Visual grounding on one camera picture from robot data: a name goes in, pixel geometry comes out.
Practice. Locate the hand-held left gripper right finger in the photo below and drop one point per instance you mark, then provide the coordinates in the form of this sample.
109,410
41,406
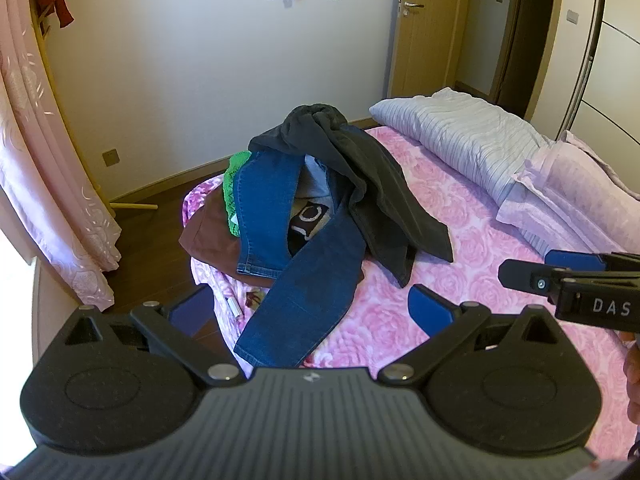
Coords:
429,310

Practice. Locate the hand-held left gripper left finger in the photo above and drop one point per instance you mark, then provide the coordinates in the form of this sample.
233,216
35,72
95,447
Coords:
192,307

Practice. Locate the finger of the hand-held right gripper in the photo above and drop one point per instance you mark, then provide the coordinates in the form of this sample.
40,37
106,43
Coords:
525,275
572,259

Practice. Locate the dark grey pants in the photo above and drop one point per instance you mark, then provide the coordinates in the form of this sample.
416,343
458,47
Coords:
380,200

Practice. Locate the small white tube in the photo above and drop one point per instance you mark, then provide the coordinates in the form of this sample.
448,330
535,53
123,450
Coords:
234,308

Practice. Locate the lilac pillow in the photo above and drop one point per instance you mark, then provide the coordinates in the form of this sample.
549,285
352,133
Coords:
530,215
575,170

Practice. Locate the brown garment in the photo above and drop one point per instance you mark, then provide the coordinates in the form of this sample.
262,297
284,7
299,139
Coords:
210,240

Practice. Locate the pink floral blanket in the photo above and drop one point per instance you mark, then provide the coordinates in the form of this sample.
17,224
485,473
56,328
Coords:
475,220

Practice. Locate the blue jeans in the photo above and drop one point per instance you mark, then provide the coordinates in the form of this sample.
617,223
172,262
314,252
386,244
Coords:
300,300

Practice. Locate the wooden stick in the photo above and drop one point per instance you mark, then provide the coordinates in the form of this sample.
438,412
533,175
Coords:
132,206

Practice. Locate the green knitted garment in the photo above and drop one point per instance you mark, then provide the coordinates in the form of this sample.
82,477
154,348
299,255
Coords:
231,195

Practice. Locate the grey striped quilt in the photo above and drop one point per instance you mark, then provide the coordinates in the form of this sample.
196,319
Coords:
465,130

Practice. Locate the pink patterned curtain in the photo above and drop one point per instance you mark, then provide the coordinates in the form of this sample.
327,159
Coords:
45,160

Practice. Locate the wooden door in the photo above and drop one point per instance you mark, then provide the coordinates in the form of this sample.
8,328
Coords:
450,35

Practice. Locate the brass wall outlet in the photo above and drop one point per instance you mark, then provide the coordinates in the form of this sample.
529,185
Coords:
111,157

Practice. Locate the wall switch beside wardrobe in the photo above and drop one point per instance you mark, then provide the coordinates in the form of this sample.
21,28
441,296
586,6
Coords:
572,16

